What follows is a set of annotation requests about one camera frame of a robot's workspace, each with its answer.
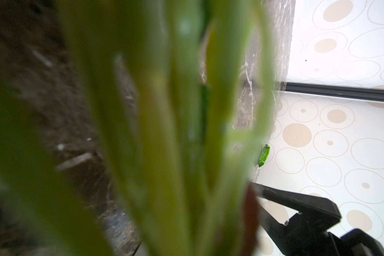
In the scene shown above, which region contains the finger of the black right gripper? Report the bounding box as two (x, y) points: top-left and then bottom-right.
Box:
(251, 182), (342, 256)

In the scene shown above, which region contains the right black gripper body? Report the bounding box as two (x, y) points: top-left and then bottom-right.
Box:
(332, 228), (384, 256)

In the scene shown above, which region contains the pink artificial flower bouquet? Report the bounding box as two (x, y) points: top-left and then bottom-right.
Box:
(0, 1), (275, 256)

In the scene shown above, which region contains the green snack packet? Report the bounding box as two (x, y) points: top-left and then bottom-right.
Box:
(257, 144), (271, 168)

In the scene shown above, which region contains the black vertical frame post right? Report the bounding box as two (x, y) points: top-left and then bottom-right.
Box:
(275, 81), (384, 102)

